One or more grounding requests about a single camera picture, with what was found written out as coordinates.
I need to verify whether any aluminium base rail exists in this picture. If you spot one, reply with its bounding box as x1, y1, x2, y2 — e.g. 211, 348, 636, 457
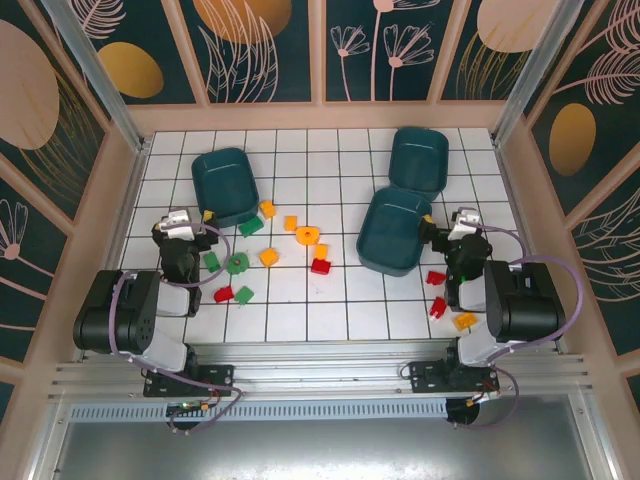
47, 342, 594, 407

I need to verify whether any teal plastic container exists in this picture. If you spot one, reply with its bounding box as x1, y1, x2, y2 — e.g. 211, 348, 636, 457
191, 147, 260, 229
388, 127, 450, 204
355, 187, 434, 276

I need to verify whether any grey slotted cable duct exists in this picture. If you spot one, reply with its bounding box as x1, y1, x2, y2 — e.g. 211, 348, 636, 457
67, 402, 450, 422

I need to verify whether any long green lego brick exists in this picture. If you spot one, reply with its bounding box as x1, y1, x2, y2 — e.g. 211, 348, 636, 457
237, 216, 265, 238

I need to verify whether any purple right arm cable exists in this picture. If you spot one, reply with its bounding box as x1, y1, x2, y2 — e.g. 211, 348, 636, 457
449, 222, 584, 431

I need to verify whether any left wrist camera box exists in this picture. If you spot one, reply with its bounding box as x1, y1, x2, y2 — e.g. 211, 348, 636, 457
158, 209, 195, 239

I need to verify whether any aluminium corner post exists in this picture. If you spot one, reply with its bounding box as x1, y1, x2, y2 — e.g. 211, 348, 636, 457
491, 0, 590, 147
39, 0, 152, 154

